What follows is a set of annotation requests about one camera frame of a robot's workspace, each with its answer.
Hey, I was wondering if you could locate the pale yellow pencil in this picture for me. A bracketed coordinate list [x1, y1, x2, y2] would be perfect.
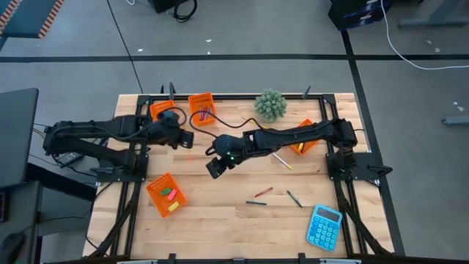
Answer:
[271, 152, 294, 171]

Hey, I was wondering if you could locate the orange plastic mesh bin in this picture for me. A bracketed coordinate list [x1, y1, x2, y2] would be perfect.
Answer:
[288, 117, 322, 156]
[188, 92, 217, 128]
[149, 99, 177, 122]
[145, 172, 188, 219]

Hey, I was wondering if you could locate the green plant in white pot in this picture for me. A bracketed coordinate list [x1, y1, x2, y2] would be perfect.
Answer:
[254, 87, 288, 123]

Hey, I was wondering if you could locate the dark pen on table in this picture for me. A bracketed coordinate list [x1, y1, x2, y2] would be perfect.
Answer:
[286, 189, 303, 209]

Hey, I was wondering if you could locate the black power adapter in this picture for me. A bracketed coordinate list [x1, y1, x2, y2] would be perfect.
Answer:
[54, 150, 86, 169]

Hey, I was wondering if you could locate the blue calculator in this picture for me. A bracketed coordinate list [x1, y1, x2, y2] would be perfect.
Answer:
[306, 204, 344, 253]

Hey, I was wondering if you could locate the dark grey monitor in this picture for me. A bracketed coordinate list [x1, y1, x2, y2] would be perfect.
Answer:
[0, 87, 40, 190]

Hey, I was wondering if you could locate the black desk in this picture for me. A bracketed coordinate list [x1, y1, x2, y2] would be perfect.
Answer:
[0, 163, 98, 264]

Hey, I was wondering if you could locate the grey mat with striped edge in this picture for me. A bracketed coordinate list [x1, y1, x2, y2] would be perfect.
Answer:
[0, 0, 66, 40]

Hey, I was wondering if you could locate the black and blue box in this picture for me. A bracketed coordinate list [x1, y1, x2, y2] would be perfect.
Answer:
[327, 0, 393, 32]

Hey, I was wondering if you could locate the black computer mouse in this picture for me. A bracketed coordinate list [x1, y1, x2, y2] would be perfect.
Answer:
[0, 232, 26, 264]

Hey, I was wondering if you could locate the grey metal bar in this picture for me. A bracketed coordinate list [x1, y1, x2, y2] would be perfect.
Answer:
[440, 115, 469, 128]

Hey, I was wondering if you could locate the grey metal table leg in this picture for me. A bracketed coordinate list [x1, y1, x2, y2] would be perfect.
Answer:
[398, 0, 469, 29]

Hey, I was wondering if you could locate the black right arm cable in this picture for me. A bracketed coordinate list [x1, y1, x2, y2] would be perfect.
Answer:
[188, 105, 268, 139]

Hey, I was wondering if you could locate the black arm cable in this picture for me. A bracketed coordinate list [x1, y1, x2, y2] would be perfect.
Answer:
[188, 105, 268, 139]
[155, 106, 188, 128]

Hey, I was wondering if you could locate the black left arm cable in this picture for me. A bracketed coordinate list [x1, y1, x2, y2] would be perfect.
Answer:
[155, 106, 188, 128]

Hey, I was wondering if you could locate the black metal table frame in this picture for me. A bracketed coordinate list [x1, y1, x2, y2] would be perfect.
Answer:
[82, 82, 406, 264]

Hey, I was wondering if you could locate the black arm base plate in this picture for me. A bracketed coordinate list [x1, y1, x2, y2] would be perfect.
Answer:
[325, 152, 394, 181]
[95, 153, 149, 183]

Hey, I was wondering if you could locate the thin black cable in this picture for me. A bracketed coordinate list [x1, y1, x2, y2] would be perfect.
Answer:
[106, 0, 144, 95]

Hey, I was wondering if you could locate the coiled black cable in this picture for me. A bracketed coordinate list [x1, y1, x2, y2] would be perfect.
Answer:
[171, 0, 199, 23]

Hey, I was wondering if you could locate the white floor cable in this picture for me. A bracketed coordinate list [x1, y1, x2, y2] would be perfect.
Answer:
[379, 0, 469, 71]

